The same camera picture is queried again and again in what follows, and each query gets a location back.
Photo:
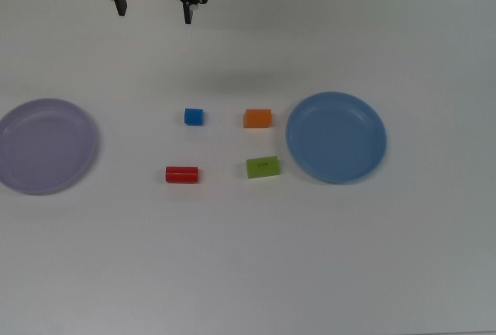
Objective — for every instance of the red cylinder block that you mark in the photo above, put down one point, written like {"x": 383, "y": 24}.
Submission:
{"x": 182, "y": 175}

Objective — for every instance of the orange block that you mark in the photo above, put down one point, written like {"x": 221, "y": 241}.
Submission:
{"x": 257, "y": 118}

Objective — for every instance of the green block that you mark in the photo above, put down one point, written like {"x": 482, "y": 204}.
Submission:
{"x": 263, "y": 167}

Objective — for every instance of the blue block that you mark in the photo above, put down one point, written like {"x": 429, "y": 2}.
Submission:
{"x": 193, "y": 116}

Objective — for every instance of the purple plate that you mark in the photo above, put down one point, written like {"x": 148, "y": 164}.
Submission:
{"x": 46, "y": 145}

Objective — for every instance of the blue plate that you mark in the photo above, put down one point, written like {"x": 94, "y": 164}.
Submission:
{"x": 335, "y": 137}

